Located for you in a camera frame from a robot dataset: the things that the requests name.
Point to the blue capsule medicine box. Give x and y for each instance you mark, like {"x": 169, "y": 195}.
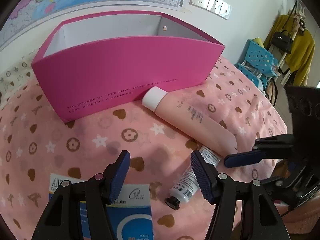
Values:
{"x": 130, "y": 212}

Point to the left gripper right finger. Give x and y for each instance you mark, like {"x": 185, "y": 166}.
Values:
{"x": 259, "y": 217}

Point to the pink cardboard box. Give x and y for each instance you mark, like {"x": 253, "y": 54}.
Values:
{"x": 98, "y": 61}

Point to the white coat rack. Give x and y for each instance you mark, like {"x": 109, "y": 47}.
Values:
{"x": 298, "y": 27}

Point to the pink patterned tablecloth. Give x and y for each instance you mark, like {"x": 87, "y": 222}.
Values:
{"x": 35, "y": 143}

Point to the blue perforated storage rack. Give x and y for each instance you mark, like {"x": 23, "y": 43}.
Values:
{"x": 259, "y": 65}

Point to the white wall socket panel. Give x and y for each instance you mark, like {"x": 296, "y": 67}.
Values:
{"x": 217, "y": 7}

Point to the cream patterned cloth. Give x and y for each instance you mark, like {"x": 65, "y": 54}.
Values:
{"x": 15, "y": 76}

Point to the small white cream tube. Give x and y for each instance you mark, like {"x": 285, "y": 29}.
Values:
{"x": 184, "y": 189}

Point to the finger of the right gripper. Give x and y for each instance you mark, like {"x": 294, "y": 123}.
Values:
{"x": 256, "y": 156}
{"x": 283, "y": 140}

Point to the pink sleeve right forearm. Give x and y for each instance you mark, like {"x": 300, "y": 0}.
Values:
{"x": 301, "y": 220}

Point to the yellow hanging coat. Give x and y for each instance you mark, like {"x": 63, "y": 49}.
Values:
{"x": 303, "y": 48}

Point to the black handbag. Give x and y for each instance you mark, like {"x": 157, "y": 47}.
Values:
{"x": 282, "y": 41}

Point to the pink lotion tube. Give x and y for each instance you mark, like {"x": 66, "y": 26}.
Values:
{"x": 190, "y": 121}

